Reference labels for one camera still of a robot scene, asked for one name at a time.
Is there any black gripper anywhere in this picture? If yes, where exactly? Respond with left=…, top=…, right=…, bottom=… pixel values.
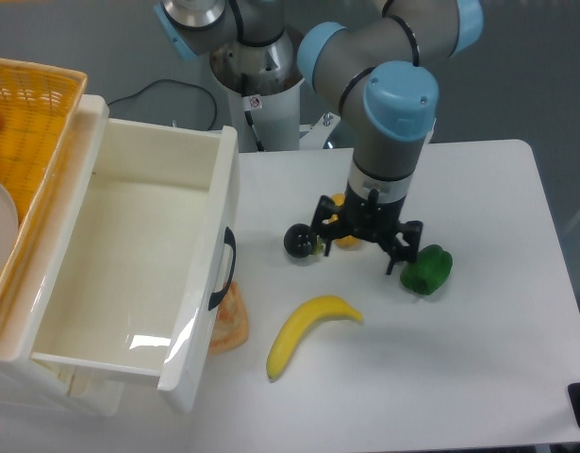
left=310, top=187, right=423, bottom=276

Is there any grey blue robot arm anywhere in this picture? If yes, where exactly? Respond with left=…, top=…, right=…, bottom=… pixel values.
left=155, top=1, right=484, bottom=263

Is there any white drawer cabinet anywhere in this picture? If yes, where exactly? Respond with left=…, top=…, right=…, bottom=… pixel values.
left=0, top=95, right=124, bottom=416

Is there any yellow bell pepper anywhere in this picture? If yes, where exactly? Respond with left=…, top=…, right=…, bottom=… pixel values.
left=328, top=193, right=359, bottom=249

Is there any green bell pepper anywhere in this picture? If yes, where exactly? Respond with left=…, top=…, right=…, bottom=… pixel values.
left=400, top=244, right=454, bottom=296

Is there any yellow banana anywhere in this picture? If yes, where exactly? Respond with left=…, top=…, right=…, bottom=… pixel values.
left=266, top=294, right=363, bottom=382

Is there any orange bread slice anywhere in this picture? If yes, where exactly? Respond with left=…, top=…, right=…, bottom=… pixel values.
left=207, top=280, right=250, bottom=355

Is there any yellow woven basket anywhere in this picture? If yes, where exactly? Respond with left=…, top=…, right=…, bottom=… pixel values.
left=0, top=58, right=88, bottom=317

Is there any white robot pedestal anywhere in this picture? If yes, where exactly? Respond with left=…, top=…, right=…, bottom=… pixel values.
left=170, top=27, right=438, bottom=155

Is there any black cable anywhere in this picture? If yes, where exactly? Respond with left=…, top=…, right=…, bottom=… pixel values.
left=106, top=78, right=219, bottom=131

